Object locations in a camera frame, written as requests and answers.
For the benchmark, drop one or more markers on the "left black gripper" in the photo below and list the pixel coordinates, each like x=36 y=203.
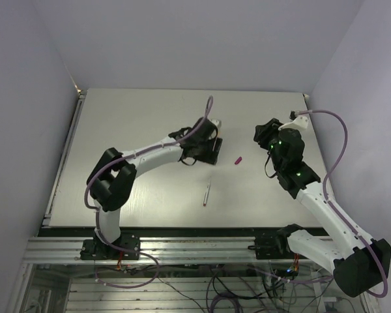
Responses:
x=212 y=158

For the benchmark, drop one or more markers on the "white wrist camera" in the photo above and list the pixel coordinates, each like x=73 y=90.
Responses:
x=297 y=122
x=217 y=123

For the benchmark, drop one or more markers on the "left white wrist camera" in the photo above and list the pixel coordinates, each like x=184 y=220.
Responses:
x=217 y=123

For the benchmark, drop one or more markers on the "purple end white pen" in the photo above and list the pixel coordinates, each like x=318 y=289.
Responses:
x=207 y=191

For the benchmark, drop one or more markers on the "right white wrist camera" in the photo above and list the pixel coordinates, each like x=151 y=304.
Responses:
x=297 y=122

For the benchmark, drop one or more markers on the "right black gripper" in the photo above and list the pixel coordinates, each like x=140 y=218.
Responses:
x=264 y=132

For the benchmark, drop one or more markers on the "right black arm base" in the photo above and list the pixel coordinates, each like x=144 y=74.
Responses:
x=267 y=247

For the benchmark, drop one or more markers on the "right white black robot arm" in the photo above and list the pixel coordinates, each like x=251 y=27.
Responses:
x=356 y=260

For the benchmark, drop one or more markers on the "yellow end white pen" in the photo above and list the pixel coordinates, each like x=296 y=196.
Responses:
x=217 y=143

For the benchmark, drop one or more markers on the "aluminium rail frame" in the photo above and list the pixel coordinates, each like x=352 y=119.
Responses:
x=167 y=250

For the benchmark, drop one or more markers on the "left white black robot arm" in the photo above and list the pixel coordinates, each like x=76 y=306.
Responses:
x=110 y=184

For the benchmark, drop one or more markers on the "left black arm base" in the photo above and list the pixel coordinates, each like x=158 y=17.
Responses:
x=96 y=250

